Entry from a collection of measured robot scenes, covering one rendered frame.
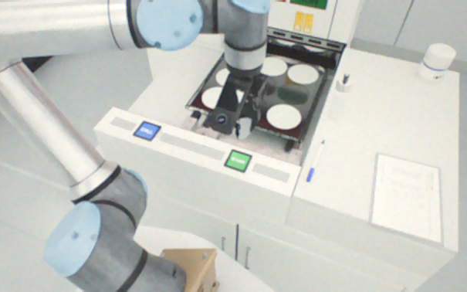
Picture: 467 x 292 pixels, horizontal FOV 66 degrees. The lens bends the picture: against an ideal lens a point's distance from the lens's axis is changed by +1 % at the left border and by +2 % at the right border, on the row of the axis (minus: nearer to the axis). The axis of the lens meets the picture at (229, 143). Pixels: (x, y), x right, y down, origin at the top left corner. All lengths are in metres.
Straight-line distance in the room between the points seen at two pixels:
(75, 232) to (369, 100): 0.83
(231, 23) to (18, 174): 1.93
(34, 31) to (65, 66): 2.45
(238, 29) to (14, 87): 0.40
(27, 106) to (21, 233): 1.44
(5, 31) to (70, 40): 0.08
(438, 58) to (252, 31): 0.69
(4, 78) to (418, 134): 0.94
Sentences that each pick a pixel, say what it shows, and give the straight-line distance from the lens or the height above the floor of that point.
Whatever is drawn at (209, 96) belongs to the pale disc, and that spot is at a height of 0.90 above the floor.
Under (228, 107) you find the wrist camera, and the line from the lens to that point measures 0.66.
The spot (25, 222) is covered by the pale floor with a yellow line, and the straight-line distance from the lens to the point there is 2.15.
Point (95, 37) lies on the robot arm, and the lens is 0.51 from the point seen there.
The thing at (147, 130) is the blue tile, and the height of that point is 0.96.
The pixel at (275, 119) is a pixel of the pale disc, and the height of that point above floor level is 0.90.
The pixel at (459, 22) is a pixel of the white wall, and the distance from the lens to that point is 2.93.
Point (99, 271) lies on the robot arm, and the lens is 0.66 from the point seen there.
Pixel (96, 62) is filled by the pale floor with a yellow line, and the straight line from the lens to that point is 2.93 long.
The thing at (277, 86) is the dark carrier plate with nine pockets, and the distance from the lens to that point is 1.18.
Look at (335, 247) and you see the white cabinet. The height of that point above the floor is 0.80.
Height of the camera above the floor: 1.67
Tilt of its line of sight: 50 degrees down
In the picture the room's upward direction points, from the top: straight up
